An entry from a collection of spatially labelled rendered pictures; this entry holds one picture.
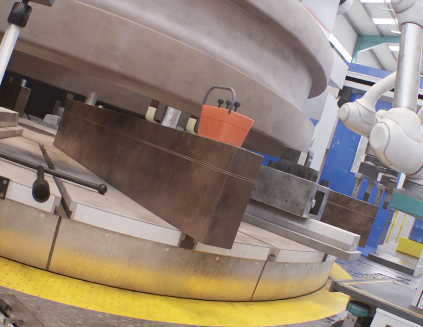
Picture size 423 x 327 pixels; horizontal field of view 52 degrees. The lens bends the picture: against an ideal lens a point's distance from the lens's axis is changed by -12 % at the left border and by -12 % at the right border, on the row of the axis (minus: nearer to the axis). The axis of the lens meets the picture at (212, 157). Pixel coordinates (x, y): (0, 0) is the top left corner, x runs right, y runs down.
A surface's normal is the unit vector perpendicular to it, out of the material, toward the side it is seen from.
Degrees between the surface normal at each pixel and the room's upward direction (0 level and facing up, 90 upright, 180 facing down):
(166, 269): 90
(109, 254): 90
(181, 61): 90
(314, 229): 71
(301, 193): 90
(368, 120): 103
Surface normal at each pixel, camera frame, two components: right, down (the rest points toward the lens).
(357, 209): -0.15, -0.06
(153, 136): -0.77, -0.26
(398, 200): -0.64, -0.22
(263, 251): 0.66, 0.22
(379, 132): -0.89, -0.19
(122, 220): 0.47, 0.16
